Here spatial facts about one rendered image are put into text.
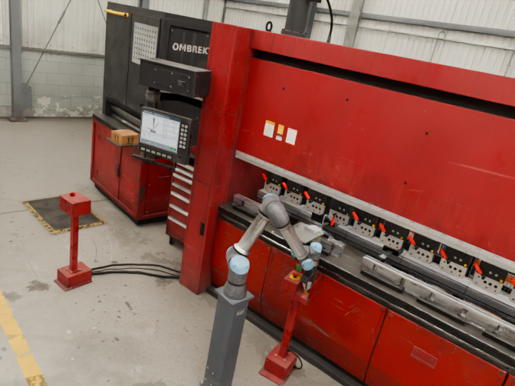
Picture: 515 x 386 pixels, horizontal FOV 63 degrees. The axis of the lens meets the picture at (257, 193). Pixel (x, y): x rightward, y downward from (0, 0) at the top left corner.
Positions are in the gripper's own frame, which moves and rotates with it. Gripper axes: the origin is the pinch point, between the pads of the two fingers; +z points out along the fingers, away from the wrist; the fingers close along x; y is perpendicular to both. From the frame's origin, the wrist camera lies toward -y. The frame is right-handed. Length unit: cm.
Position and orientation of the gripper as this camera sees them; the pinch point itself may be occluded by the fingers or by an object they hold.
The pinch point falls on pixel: (306, 289)
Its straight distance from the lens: 297.2
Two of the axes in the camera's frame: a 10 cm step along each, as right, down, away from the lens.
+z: -1.3, 9.0, 4.2
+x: -8.5, -3.2, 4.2
